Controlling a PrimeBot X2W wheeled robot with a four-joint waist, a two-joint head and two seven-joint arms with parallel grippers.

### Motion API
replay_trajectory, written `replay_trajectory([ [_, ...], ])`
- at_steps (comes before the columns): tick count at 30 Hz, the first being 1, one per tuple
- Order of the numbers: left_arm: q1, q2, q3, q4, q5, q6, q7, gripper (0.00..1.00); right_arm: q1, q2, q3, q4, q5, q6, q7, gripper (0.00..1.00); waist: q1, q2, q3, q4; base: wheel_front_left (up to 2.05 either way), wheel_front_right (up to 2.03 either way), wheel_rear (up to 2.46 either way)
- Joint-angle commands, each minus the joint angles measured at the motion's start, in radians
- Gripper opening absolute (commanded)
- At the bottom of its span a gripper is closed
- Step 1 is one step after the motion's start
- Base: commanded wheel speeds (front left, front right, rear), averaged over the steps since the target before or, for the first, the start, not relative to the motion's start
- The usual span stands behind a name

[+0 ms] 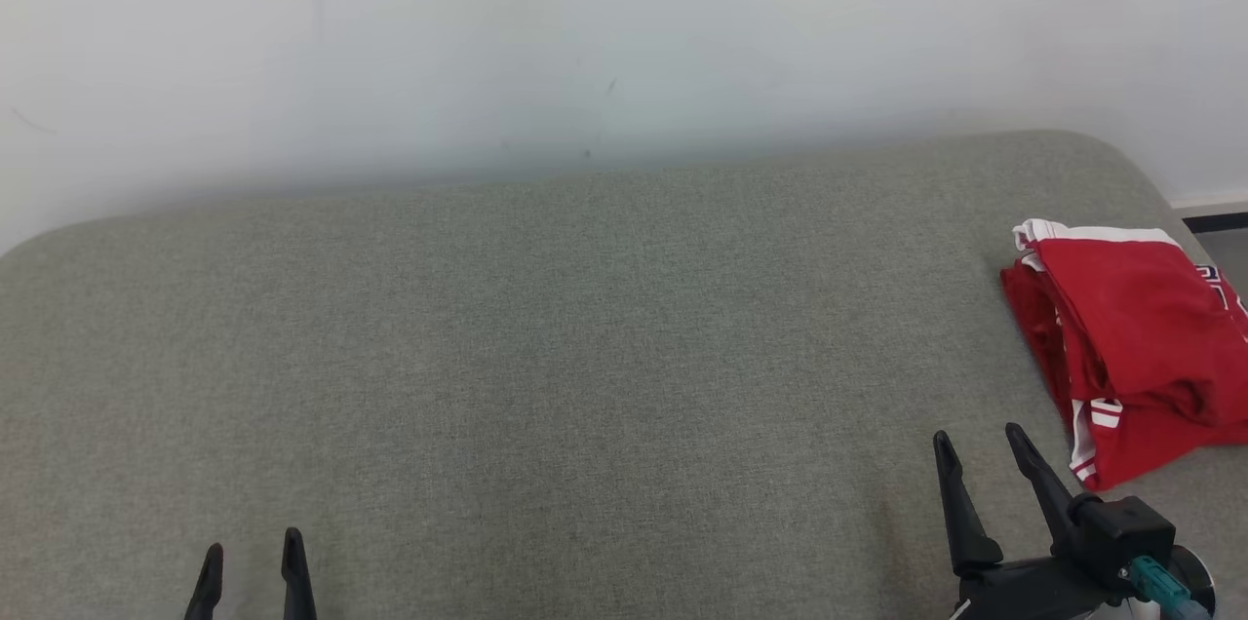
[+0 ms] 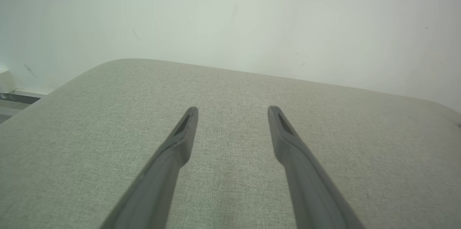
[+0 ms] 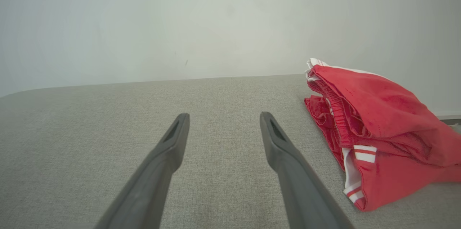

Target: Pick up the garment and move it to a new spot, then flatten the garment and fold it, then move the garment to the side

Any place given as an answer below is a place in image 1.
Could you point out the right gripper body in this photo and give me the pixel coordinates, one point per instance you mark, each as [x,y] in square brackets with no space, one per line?
[1024,596]

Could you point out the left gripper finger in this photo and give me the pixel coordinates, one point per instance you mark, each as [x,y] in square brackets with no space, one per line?
[296,581]
[207,591]

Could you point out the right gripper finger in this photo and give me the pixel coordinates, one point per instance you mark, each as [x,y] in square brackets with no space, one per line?
[965,527]
[1048,493]

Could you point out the red basketball jersey with lettering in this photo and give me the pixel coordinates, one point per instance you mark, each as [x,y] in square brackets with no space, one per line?
[1141,454]

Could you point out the red garment white trim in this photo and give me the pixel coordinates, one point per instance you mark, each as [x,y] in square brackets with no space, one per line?
[1131,308]

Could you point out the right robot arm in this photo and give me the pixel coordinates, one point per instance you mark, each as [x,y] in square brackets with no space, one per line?
[1199,576]

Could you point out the white and black baseboard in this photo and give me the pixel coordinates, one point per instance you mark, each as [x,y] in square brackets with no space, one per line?
[1219,221]

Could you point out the grey fabric sofa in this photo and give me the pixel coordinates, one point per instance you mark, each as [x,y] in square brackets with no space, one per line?
[585,357]

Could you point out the right black wrist camera box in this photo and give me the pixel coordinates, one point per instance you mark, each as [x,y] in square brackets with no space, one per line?
[1121,532]

